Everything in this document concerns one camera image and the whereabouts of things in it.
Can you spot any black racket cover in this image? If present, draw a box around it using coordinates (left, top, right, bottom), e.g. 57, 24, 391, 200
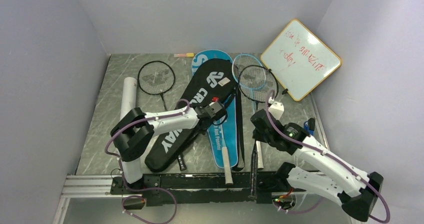
144, 58, 236, 173

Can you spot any black badminton racket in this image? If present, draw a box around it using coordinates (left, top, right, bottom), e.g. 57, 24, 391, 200
238, 65, 274, 201
137, 60, 188, 172

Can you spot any blue white badminton racket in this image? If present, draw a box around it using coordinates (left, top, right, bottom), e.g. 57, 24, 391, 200
231, 53, 266, 170

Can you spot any white shuttlecock tube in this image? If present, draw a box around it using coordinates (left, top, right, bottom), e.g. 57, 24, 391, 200
119, 77, 137, 120

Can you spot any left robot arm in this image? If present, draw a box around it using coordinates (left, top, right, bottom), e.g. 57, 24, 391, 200
104, 99, 227, 194

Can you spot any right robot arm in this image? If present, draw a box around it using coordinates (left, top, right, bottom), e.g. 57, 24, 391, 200
250, 96, 384, 222

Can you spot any blue racket cover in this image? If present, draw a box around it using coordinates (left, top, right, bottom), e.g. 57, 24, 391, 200
191, 49, 239, 169

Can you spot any blue black stapler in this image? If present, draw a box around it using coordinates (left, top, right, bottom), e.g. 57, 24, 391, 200
303, 117, 316, 136

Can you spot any white dry erase board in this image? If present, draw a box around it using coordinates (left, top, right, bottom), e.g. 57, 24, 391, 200
260, 19, 342, 101

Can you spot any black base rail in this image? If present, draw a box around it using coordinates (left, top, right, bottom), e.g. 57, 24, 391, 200
110, 171, 289, 207

